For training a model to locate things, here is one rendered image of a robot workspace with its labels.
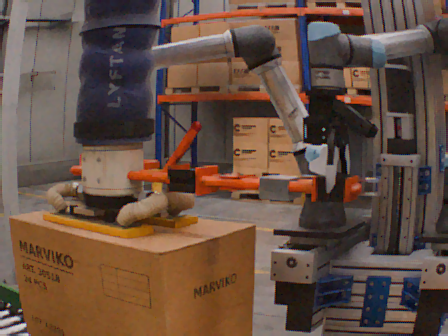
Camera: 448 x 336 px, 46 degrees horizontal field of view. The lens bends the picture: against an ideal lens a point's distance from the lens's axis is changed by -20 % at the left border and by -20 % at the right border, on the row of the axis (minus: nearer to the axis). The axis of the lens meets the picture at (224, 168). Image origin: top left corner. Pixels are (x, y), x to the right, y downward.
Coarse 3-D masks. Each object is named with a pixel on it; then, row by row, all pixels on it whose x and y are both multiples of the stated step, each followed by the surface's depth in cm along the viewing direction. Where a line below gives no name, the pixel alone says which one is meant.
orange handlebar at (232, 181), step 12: (72, 168) 164; (144, 168) 177; (156, 168) 182; (132, 180) 153; (144, 180) 150; (156, 180) 148; (204, 180) 141; (216, 180) 140; (228, 180) 138; (240, 180) 137; (252, 180) 136; (300, 180) 135
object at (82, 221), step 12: (72, 204) 156; (48, 216) 155; (60, 216) 154; (72, 216) 152; (84, 216) 153; (96, 216) 154; (108, 216) 147; (84, 228) 147; (96, 228) 145; (108, 228) 143; (120, 228) 142; (132, 228) 144; (144, 228) 145
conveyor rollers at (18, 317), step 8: (0, 304) 226; (8, 304) 230; (0, 312) 215; (8, 312) 219; (16, 312) 223; (0, 320) 205; (8, 320) 208; (16, 320) 212; (24, 320) 216; (0, 328) 202; (8, 328) 198; (16, 328) 201; (24, 328) 205
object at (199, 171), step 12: (168, 168) 144; (180, 168) 148; (192, 168) 151; (204, 168) 143; (216, 168) 147; (168, 180) 145; (180, 180) 143; (192, 180) 142; (168, 192) 145; (180, 192) 143; (192, 192) 141; (204, 192) 143
